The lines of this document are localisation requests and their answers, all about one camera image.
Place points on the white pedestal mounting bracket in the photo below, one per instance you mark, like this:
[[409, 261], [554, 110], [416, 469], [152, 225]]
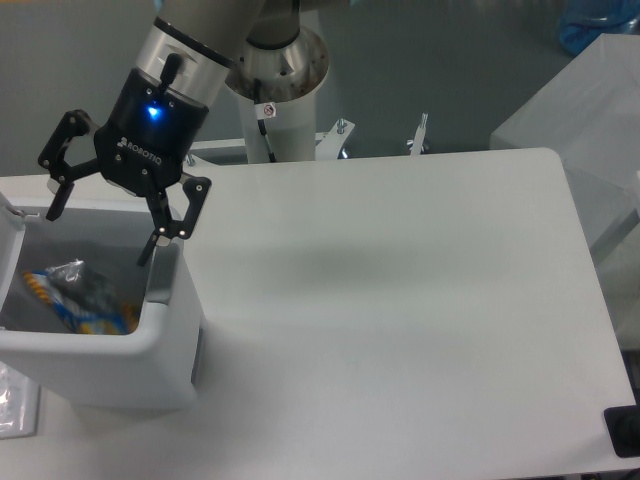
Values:
[[328, 145]]

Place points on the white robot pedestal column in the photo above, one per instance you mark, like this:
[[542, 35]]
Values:
[[277, 132]]

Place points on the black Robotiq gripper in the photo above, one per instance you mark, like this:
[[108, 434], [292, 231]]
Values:
[[140, 148]]

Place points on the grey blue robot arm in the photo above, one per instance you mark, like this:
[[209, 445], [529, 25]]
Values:
[[259, 50]]

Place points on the blue water jug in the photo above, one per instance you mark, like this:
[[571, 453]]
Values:
[[582, 22]]

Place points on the clear plastic bag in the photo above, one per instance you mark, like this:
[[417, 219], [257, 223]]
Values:
[[20, 399]]

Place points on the translucent white storage box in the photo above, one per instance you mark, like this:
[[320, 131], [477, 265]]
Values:
[[589, 115]]

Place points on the black device at table edge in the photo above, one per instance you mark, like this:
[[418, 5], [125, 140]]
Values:
[[623, 426]]

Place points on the blue snack wrapper bag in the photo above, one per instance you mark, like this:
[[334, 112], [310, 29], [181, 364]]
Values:
[[83, 299]]

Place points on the white plastic trash can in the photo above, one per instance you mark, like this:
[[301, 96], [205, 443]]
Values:
[[153, 367]]

